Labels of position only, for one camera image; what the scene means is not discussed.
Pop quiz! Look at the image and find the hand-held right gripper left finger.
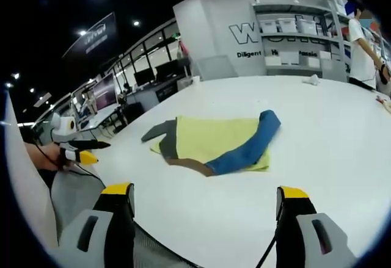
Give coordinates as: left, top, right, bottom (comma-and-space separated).
59, 182, 137, 268

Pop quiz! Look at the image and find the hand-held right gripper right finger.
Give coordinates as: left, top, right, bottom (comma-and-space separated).
274, 185, 358, 268

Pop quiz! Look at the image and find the blue grey brown garment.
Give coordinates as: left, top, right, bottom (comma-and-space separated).
141, 109, 282, 178

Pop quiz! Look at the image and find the person's left hand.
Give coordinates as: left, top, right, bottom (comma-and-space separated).
24, 143, 67, 172

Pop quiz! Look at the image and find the white office desk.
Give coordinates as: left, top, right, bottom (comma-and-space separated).
76, 104, 123, 135

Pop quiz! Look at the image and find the grey mesh chair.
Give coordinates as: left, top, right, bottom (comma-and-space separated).
50, 169, 196, 268

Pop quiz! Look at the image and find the large display screen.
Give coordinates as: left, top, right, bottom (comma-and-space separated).
90, 72, 119, 110

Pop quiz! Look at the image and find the person's white shirt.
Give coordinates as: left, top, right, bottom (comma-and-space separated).
5, 90, 59, 250

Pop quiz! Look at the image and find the black computer monitor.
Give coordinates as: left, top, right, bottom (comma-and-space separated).
133, 67, 155, 87
155, 59, 188, 81

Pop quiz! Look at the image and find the dark hanging banner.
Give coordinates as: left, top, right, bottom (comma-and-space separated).
62, 11, 117, 59

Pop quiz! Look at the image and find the crumpled white cloth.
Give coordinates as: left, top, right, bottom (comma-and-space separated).
302, 74, 321, 87

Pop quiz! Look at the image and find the grey metal shelf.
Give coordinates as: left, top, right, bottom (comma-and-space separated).
251, 0, 353, 81

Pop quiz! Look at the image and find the white storage box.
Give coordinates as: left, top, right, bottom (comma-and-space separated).
297, 18, 319, 35
259, 20, 279, 34
277, 17, 298, 34

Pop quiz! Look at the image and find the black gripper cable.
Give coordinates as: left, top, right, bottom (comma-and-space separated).
35, 143, 107, 189

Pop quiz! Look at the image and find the thin black cable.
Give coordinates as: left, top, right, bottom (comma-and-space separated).
255, 230, 279, 268

